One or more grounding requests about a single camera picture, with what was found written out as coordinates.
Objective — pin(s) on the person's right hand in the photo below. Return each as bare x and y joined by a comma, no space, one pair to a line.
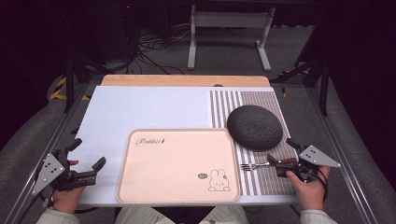
311,193

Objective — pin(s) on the dark round textured plate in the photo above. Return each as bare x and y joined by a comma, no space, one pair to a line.
254,127

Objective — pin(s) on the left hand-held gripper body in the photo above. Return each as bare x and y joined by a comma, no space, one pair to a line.
48,171

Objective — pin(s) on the pink tray with rabbit print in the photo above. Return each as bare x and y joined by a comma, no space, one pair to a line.
177,168

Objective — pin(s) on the white metal stand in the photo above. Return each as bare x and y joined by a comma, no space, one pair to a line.
230,19

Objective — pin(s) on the person's legs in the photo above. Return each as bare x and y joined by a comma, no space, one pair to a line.
146,216

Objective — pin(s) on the aluminium frame rail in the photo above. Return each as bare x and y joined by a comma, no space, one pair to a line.
37,174
345,149

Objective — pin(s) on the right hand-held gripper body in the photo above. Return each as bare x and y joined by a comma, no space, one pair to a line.
317,157

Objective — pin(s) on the black tripod stand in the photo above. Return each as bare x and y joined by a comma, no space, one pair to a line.
322,81
71,81

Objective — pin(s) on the striped brown white placemat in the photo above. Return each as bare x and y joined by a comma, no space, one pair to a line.
267,183

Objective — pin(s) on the yellow black floor tape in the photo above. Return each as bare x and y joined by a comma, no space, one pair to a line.
57,93

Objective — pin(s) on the person's left hand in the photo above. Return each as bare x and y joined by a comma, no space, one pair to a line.
66,200

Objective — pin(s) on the white table mat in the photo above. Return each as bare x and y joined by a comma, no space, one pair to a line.
143,109

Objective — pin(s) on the dark computer tower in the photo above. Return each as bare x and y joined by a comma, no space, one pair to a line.
126,28

